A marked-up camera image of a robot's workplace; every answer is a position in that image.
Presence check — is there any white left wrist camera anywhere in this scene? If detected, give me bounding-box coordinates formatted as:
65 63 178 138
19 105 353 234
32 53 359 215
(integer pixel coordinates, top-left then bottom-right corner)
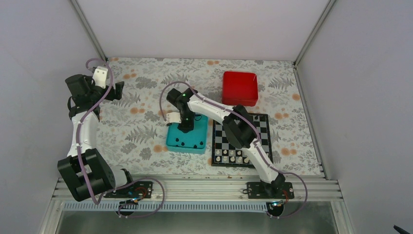
92 66 108 89

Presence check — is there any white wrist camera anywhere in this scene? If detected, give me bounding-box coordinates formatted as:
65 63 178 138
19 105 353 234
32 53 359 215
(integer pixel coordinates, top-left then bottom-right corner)
166 112 182 125
92 66 108 89

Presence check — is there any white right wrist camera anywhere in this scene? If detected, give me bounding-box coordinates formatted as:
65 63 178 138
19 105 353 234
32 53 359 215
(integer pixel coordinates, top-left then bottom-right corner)
166 112 182 125

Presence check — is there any teal plastic tray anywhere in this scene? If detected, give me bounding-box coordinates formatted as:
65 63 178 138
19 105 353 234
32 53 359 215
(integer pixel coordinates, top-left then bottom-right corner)
166 114 208 154

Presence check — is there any red plastic tray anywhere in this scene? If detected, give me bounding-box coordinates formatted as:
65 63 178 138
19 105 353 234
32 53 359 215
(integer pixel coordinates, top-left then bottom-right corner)
222 71 259 106

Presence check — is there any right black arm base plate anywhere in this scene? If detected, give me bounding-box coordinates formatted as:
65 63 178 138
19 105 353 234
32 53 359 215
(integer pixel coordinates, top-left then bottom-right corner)
242 182 295 199

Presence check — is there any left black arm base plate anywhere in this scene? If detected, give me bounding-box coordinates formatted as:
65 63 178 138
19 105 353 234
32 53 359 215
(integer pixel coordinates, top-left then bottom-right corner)
104 181 153 199

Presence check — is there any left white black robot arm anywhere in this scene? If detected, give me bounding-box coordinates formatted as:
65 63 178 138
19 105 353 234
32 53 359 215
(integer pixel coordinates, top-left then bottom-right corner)
57 74 136 201

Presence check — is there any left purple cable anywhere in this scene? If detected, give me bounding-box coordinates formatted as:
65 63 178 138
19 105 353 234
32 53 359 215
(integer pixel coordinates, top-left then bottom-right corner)
74 58 166 219

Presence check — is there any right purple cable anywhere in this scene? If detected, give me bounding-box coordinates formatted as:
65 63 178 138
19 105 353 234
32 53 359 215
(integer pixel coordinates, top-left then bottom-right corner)
158 81 308 219

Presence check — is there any floral patterned table mat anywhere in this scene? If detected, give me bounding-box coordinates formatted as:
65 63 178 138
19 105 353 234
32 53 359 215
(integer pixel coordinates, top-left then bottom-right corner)
97 58 321 176

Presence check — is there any right aluminium corner post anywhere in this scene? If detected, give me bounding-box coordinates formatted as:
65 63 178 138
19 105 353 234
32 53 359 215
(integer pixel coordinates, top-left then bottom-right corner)
293 0 337 69

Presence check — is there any purple cable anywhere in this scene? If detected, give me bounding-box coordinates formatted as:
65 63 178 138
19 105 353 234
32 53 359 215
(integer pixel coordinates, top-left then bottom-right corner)
74 58 166 219
158 81 308 219

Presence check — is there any black white chess board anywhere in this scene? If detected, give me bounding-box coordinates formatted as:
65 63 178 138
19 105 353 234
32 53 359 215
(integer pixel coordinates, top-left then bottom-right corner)
211 113 273 168

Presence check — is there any aluminium corner frame post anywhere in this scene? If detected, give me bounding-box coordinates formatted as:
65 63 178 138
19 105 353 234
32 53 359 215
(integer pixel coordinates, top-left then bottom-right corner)
69 0 108 61

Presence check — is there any white chess pieces row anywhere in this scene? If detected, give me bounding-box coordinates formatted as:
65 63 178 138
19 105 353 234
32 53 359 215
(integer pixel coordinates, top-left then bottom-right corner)
212 149 252 166

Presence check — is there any aluminium rail frame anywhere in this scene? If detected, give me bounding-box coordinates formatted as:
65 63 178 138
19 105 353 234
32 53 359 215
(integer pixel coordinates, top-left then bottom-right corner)
40 175 354 234

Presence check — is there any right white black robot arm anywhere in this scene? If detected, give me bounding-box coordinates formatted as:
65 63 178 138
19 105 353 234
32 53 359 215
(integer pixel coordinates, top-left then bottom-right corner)
167 88 285 198

